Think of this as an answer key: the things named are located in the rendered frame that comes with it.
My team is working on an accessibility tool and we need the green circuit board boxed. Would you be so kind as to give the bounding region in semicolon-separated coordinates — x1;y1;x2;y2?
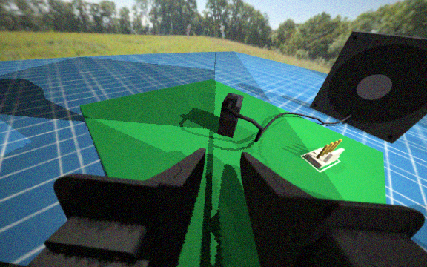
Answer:
79;79;386;267

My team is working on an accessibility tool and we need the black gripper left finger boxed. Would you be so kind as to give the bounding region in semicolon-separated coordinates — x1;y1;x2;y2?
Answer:
53;148;206;267

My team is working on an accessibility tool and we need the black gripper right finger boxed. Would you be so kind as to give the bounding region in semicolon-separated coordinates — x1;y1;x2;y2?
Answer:
240;152;426;267

